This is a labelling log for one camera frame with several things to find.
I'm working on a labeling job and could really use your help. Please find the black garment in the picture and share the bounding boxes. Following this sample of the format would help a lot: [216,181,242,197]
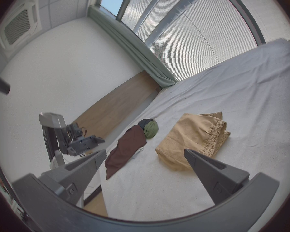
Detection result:
[138,119,151,130]

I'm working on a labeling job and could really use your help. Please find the white ceiling air conditioner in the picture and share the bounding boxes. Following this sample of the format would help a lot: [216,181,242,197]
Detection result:
[0,0,43,57]

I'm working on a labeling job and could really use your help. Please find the green garment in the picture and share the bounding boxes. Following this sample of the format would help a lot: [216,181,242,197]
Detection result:
[144,119,158,139]

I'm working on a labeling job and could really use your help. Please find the bed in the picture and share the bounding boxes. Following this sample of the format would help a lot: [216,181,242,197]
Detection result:
[72,38,290,224]

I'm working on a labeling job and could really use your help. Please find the grey-green curtain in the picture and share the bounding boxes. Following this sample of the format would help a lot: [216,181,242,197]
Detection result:
[88,5,180,89]

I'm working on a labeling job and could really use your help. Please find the window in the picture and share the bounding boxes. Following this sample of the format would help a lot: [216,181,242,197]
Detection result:
[97,0,290,82]

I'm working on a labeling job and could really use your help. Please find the pale blue garment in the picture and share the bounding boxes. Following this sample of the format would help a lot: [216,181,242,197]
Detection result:
[132,147,144,159]

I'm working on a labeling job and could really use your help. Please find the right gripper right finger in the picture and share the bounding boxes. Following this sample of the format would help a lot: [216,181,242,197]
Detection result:
[184,148,250,205]

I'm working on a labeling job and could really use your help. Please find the brown shorts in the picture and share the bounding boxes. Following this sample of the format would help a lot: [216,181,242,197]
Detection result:
[104,125,147,180]

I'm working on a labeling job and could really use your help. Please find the tan shorts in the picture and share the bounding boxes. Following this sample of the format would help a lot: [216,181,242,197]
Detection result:
[155,112,231,171]

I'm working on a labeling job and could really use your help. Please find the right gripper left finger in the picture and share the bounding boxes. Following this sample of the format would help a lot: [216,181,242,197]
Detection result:
[40,149,107,206]

